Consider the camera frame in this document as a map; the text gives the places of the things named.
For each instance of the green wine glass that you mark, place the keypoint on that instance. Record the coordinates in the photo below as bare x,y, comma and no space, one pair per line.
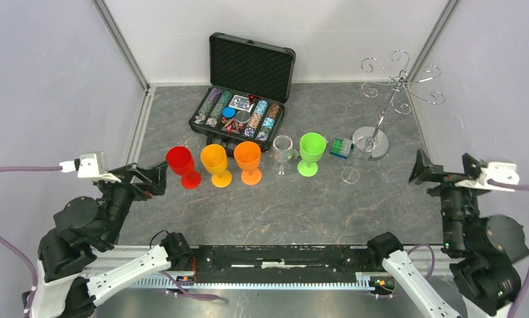
312,148

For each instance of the yellow wine glass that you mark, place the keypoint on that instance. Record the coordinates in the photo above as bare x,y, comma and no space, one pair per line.
214,160

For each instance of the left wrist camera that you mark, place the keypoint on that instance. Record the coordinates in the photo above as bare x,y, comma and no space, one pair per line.
90,166

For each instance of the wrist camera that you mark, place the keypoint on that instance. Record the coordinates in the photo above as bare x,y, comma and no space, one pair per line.
500,176
90,166

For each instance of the blue dealer chip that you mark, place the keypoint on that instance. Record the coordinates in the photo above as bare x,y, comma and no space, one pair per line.
228,112

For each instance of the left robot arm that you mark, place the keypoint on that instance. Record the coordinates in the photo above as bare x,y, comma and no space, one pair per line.
86,226

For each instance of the red wine glass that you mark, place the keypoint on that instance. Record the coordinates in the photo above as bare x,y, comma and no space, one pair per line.
181,162

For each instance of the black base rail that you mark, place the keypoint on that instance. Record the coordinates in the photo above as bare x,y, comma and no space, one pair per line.
277,264

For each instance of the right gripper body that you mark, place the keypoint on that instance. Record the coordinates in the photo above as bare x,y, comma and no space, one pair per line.
436,171

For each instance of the grey round puck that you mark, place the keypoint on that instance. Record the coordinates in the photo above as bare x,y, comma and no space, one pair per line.
243,117

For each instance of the playing card deck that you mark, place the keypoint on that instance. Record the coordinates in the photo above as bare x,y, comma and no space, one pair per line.
240,103

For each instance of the orange wine glass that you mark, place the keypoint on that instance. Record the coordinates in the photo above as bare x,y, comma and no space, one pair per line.
248,157

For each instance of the clear wine glass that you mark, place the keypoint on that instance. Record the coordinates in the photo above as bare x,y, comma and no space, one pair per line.
282,151
352,169

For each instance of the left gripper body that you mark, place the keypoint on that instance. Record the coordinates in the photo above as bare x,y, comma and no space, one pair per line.
142,189

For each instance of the black poker chip case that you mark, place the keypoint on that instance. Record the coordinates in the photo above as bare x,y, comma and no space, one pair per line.
238,66

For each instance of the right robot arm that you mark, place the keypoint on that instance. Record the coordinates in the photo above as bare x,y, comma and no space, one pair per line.
484,249

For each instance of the green blue toy bricks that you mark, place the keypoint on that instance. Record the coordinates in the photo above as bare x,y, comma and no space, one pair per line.
341,148

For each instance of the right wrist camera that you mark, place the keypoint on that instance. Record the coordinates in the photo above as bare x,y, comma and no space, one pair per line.
500,176

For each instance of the chrome wine glass rack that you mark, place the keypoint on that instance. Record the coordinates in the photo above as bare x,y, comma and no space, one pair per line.
400,91

